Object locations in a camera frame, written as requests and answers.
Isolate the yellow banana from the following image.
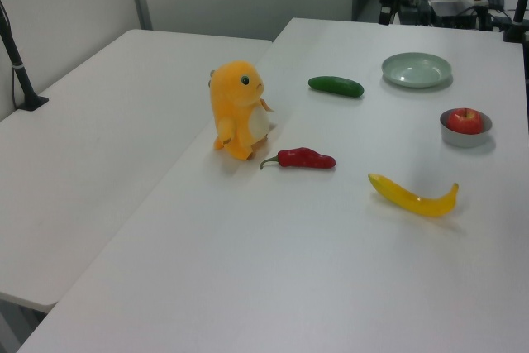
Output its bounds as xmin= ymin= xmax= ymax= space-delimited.
xmin=367 ymin=173 xmax=460 ymax=218

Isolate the pale green plastic plate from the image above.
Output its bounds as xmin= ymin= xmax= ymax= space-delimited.
xmin=380 ymin=51 xmax=454 ymax=89

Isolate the green cucumber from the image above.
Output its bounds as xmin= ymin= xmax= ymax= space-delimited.
xmin=307 ymin=75 xmax=365 ymax=98

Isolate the red apple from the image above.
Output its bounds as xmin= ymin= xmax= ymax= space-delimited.
xmin=446 ymin=107 xmax=483 ymax=136

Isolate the round metal bowl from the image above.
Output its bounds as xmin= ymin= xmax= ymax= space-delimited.
xmin=439 ymin=107 xmax=493 ymax=149

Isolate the red chili pepper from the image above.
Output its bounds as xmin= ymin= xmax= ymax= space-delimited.
xmin=259 ymin=146 xmax=336 ymax=171

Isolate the orange plush dinosaur toy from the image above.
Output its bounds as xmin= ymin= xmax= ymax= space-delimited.
xmin=207 ymin=61 xmax=276 ymax=162

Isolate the black pole with white band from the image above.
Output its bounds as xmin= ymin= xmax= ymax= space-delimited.
xmin=0 ymin=0 xmax=50 ymax=112

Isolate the black clamped camera pole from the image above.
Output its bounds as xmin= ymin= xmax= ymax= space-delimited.
xmin=502 ymin=0 xmax=529 ymax=43

